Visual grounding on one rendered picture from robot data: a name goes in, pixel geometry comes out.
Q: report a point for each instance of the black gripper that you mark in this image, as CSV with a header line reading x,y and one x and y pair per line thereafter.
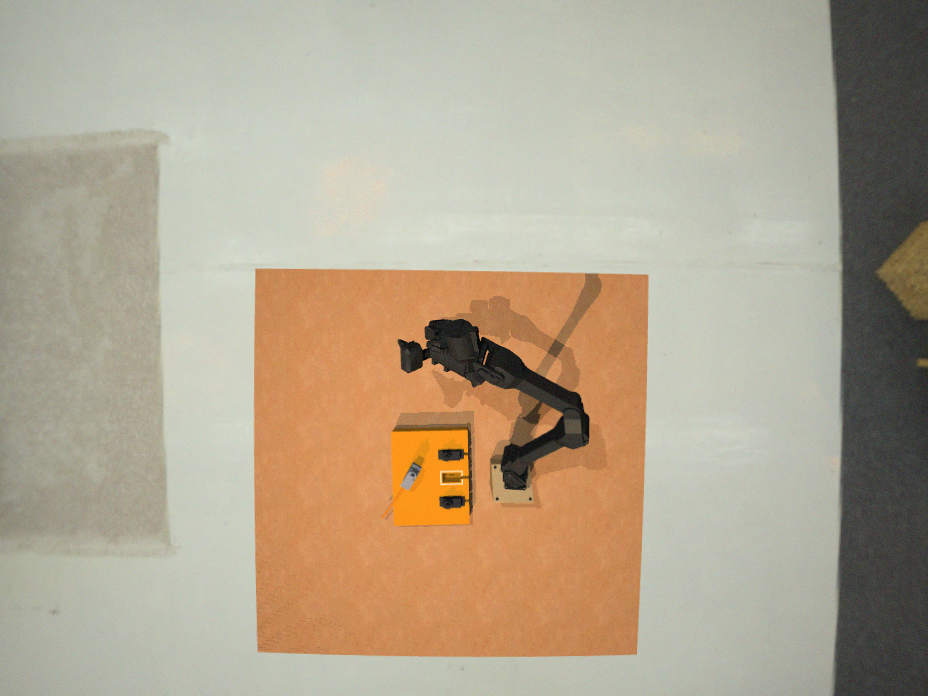
x,y
412,356

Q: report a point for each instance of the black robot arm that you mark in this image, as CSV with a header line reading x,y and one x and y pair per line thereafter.
x,y
505,369

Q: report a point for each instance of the orange flat deck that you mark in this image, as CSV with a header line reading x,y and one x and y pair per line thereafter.
x,y
440,492

